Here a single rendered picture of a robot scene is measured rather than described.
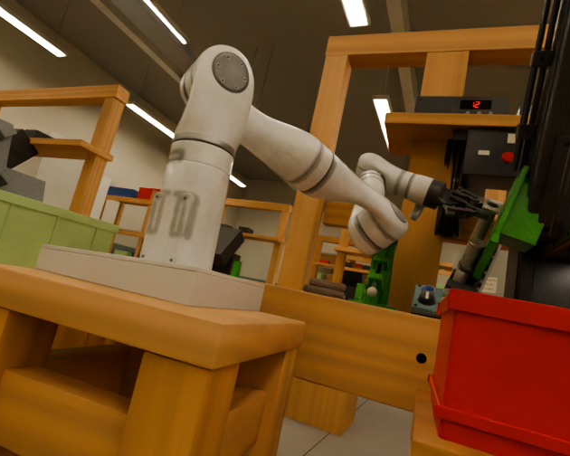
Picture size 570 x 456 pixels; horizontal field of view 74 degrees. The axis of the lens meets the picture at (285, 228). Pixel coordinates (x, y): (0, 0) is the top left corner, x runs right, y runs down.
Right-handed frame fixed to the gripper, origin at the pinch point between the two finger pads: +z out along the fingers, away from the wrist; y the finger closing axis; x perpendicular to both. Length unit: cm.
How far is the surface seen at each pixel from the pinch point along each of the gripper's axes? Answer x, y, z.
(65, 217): -3, -64, -71
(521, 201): -7.9, -5.2, 5.6
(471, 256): 2.8, -16.4, 1.0
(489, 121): -11.2, 32.8, -8.5
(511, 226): -3.6, -9.6, 5.8
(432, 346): 0.1, -48.1, 0.0
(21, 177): 1, -58, -100
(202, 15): 43, 374, -443
